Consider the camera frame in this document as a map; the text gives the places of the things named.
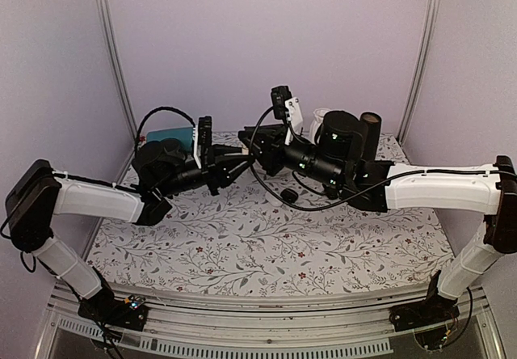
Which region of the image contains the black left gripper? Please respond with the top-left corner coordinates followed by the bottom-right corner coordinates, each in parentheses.
top-left (157, 144), bottom-right (256, 198)

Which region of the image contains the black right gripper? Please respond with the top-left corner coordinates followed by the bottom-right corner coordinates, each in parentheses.
top-left (240, 122), bottom-right (344, 188)

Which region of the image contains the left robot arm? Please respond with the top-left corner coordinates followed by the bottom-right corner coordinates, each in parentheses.
top-left (1, 138), bottom-right (253, 332)

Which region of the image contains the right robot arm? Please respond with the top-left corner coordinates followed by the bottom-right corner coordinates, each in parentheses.
top-left (238, 111), bottom-right (516, 331)

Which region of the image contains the black glossy earbud case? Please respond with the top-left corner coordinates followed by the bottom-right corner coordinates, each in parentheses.
top-left (280, 188), bottom-right (299, 204)

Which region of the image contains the teal cylindrical speaker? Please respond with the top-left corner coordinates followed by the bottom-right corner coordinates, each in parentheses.
top-left (146, 126), bottom-right (194, 151)

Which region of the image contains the white ribbed vase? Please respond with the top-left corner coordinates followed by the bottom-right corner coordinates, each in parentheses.
top-left (309, 108), bottom-right (330, 142)

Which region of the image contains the floral patterned table mat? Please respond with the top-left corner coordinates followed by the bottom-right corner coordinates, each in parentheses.
top-left (86, 170), bottom-right (453, 297)

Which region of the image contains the black cylindrical cup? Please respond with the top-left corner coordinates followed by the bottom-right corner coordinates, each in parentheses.
top-left (360, 112), bottom-right (382, 161)

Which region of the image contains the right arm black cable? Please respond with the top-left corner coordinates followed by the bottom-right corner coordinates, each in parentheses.
top-left (249, 106), bottom-right (517, 211)

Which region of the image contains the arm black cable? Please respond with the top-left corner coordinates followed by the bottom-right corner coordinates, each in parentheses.
top-left (134, 106), bottom-right (199, 150)
top-left (249, 106), bottom-right (517, 211)

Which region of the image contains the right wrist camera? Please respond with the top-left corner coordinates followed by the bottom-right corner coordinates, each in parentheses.
top-left (271, 86), bottom-right (304, 146)

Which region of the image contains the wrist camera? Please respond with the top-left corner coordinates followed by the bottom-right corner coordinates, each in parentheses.
top-left (192, 116), bottom-right (212, 169)
top-left (271, 86), bottom-right (304, 146)

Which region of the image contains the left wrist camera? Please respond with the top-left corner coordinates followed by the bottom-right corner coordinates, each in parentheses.
top-left (192, 116), bottom-right (212, 169)

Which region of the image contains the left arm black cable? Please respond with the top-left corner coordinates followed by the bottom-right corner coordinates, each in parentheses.
top-left (134, 106), bottom-right (199, 150)

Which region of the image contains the front aluminium rail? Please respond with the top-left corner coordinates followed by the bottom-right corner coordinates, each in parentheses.
top-left (35, 284), bottom-right (507, 358)

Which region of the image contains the left aluminium frame post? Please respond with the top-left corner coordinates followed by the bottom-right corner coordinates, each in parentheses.
top-left (96, 0), bottom-right (137, 135)

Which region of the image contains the aluminium frame post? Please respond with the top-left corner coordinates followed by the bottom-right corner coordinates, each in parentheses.
top-left (397, 0), bottom-right (440, 146)
top-left (96, 0), bottom-right (137, 135)

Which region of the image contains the right aluminium frame post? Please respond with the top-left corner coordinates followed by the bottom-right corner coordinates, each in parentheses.
top-left (397, 0), bottom-right (440, 146)

